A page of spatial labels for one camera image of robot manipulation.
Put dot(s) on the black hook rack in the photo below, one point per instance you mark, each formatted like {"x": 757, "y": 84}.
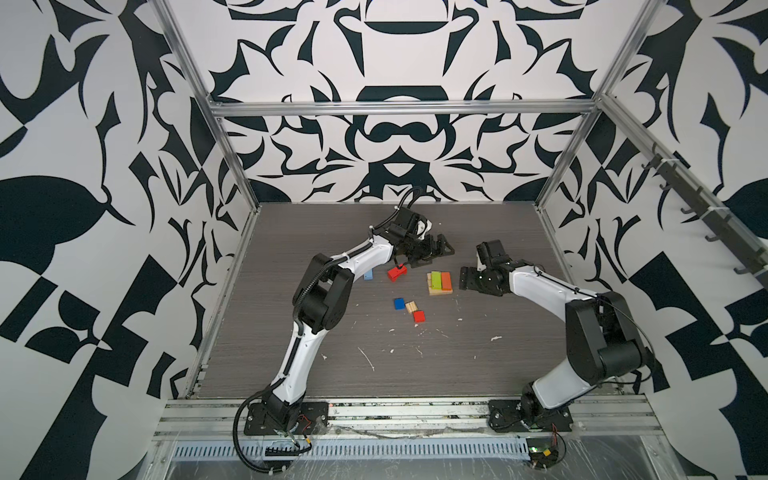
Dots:
{"x": 701, "y": 204}

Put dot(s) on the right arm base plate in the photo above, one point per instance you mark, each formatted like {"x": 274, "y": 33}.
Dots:
{"x": 527, "y": 415}

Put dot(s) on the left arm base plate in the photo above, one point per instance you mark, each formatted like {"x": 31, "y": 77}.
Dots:
{"x": 303, "y": 418}

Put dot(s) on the aluminium frame crossbar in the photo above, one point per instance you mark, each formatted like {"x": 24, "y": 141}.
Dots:
{"x": 414, "y": 107}

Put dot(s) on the lime green wood block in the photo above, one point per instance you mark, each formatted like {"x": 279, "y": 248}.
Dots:
{"x": 435, "y": 281}

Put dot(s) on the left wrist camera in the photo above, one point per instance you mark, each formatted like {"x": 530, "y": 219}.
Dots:
{"x": 412, "y": 223}

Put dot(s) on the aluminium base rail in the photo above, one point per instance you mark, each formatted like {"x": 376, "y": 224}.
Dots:
{"x": 212, "y": 419}

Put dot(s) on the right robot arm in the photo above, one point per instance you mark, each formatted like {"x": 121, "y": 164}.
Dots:
{"x": 603, "y": 342}

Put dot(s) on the red arch wood block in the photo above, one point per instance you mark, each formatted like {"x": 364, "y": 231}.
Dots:
{"x": 394, "y": 273}

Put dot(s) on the small natural wood cube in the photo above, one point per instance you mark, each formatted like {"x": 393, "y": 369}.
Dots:
{"x": 411, "y": 306}

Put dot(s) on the orange wood block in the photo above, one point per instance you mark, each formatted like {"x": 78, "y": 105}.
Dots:
{"x": 446, "y": 282}

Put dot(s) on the white slotted cable duct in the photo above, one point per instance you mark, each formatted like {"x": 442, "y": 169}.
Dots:
{"x": 327, "y": 449}

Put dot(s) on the natural wood block 31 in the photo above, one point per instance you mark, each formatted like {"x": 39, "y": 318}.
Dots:
{"x": 433, "y": 292}

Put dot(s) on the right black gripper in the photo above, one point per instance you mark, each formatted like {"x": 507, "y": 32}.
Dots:
{"x": 467, "y": 279}

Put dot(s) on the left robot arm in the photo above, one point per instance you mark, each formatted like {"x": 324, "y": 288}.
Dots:
{"x": 321, "y": 300}

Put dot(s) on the right circuit board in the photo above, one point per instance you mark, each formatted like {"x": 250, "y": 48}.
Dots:
{"x": 546, "y": 453}

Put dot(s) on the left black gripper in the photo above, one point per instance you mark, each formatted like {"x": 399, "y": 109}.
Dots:
{"x": 432, "y": 252}

